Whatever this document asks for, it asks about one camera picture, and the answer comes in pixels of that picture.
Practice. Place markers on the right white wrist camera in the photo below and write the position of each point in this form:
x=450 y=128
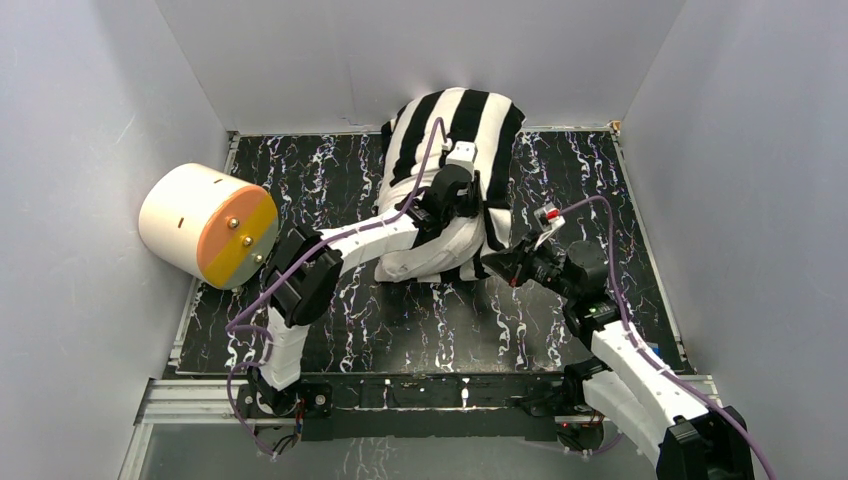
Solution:
x=548 y=218

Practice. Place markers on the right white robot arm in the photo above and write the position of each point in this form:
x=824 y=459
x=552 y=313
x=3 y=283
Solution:
x=665 y=417

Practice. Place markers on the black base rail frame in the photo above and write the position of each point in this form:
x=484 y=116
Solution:
x=538 y=407

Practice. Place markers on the white orange cylinder roll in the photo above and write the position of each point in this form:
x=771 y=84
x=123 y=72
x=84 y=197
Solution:
x=216 y=227

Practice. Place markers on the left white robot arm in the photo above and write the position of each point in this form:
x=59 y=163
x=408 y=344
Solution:
x=306 y=268

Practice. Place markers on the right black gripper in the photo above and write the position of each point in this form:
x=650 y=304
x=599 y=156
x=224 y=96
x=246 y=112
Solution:
x=508 y=263

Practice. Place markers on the black white striped pillowcase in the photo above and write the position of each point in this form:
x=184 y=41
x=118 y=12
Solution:
x=413 y=154

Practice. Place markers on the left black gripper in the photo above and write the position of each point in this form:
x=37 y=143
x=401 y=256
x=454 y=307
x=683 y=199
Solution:
x=457 y=192

